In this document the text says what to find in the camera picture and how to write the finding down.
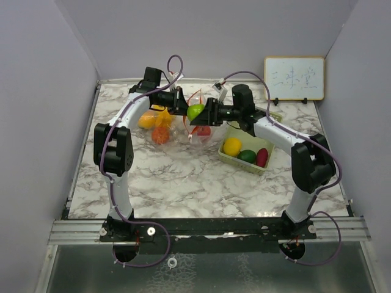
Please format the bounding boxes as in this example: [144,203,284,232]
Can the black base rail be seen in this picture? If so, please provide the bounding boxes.
[100,217,316,255]

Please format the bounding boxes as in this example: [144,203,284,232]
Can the purple cable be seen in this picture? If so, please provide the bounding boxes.
[218,71,343,266]
[99,54,172,269]

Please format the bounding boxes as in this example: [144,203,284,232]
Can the clear bag orange slider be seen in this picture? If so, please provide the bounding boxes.
[169,86,216,149]

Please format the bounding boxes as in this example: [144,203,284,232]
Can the small whiteboard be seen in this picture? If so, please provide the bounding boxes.
[264,56,325,101]

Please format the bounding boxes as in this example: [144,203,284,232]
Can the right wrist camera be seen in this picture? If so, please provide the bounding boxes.
[213,81,228,103]

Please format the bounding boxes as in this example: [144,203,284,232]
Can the orange toy pumpkin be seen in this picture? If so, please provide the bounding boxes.
[152,127,170,145]

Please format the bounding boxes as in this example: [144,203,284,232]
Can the clear zip top bag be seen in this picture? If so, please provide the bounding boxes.
[137,105,175,145]

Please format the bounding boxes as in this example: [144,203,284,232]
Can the dark red toy fruit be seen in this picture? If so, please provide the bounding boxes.
[255,148,269,168]

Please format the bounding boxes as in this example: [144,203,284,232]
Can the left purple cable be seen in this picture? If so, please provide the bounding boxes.
[99,54,172,269]

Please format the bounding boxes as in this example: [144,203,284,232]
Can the light green toy apple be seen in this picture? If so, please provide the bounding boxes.
[187,104,205,121]

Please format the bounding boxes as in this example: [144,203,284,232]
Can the yellow toy lemon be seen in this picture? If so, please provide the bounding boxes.
[223,137,242,157]

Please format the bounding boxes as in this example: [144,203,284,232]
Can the red toy apple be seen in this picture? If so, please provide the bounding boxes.
[197,126,211,137]

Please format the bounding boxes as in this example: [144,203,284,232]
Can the yellow toy bell pepper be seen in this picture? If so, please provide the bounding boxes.
[155,109,172,128]

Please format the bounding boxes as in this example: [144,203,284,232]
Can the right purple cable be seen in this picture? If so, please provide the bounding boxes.
[218,71,343,266]

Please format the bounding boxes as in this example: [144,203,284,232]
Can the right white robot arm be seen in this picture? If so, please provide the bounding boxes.
[189,84,336,239]

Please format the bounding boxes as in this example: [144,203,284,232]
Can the dark green toy lime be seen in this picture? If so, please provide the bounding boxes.
[237,150,257,164]

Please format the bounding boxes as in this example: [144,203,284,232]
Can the yellow toy mango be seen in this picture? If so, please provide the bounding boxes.
[137,110,157,130]

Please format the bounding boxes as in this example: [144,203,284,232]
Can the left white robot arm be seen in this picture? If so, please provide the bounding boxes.
[93,67,188,241]

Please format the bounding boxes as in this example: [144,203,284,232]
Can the pale green plastic basket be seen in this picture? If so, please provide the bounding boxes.
[218,121,275,175]

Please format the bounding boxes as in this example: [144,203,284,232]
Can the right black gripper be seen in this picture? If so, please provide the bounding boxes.
[191,98,241,128]

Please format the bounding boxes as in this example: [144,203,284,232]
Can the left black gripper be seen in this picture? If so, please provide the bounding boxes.
[156,85,195,117]

